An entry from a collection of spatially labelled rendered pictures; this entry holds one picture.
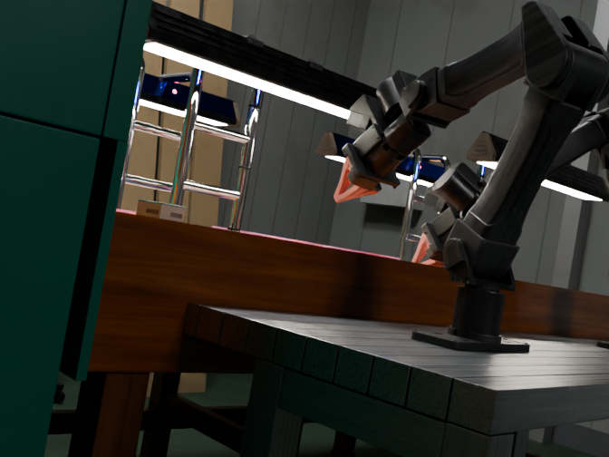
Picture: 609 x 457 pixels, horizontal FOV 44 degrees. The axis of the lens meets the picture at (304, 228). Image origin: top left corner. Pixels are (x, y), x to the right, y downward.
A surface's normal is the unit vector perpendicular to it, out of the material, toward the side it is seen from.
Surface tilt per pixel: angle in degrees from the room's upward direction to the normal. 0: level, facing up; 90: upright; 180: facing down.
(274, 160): 90
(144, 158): 79
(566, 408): 90
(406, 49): 90
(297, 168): 90
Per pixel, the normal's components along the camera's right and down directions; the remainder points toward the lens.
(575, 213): -0.67, -0.13
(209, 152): 0.74, -0.04
